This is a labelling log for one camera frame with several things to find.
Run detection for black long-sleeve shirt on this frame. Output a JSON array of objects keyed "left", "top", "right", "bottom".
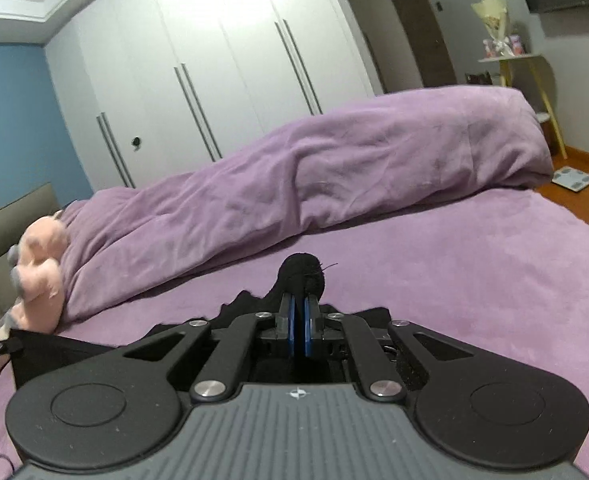
[{"left": 9, "top": 254, "right": 395, "bottom": 392}]

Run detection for wrapped flower bouquet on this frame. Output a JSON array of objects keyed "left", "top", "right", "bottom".
[{"left": 471, "top": 0, "right": 509, "bottom": 57}]

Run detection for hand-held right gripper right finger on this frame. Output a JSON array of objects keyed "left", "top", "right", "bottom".
[{"left": 301, "top": 294, "right": 475, "bottom": 403}]

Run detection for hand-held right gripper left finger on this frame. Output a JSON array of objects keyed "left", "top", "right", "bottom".
[{"left": 122, "top": 294, "right": 297, "bottom": 403}]

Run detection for white side table yellow legs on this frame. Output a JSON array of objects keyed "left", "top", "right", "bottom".
[{"left": 477, "top": 52, "right": 569, "bottom": 161}]

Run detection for purple bed sheet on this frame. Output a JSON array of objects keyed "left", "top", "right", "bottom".
[{"left": 0, "top": 187, "right": 589, "bottom": 480}]

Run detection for bathroom scale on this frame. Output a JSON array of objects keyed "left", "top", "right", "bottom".
[{"left": 551, "top": 165, "right": 589, "bottom": 194}]

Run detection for dark wooden door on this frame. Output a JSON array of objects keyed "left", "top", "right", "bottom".
[{"left": 367, "top": 0, "right": 459, "bottom": 97}]

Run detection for pink plush toy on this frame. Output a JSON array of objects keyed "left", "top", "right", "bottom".
[{"left": 0, "top": 212, "right": 69, "bottom": 343}]

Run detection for white wardrobe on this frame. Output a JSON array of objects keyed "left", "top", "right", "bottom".
[{"left": 43, "top": 0, "right": 427, "bottom": 194}]

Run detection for purple duvet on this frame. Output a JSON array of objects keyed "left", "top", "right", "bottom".
[{"left": 57, "top": 85, "right": 555, "bottom": 323}]

